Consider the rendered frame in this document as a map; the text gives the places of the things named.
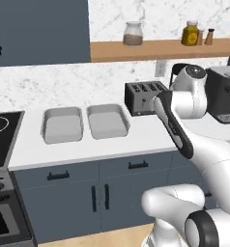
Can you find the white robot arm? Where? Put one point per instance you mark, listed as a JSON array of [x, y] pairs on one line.
[[216, 160]]

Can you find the black toaster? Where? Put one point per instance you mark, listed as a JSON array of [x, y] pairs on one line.
[[142, 98]]

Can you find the dark blue drawer front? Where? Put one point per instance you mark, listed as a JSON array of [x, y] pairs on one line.
[[136, 165], [55, 176]]

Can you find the dark blue cupboard door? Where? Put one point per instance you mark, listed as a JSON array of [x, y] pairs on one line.
[[187, 175], [63, 210], [126, 201]]

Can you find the wooden shelf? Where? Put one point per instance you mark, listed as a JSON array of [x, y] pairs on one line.
[[162, 49]]

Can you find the glass jar with brown powder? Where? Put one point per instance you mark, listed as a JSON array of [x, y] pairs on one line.
[[133, 33]]

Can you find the black coffee machine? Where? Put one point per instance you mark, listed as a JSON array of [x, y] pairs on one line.
[[224, 95]]

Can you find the yellow jar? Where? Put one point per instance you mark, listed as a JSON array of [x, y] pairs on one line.
[[190, 33]]

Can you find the pale salt shaker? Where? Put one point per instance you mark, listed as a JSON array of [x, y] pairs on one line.
[[200, 37]]

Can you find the brown pepper shaker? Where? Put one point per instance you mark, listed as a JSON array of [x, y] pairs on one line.
[[209, 37]]

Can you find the grey oven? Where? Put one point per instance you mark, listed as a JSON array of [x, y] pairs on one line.
[[7, 212]]

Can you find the white wall socket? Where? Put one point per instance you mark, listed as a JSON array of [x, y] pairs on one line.
[[160, 68]]

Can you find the dark blue wall cupboard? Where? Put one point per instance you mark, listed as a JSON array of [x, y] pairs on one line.
[[41, 30]]

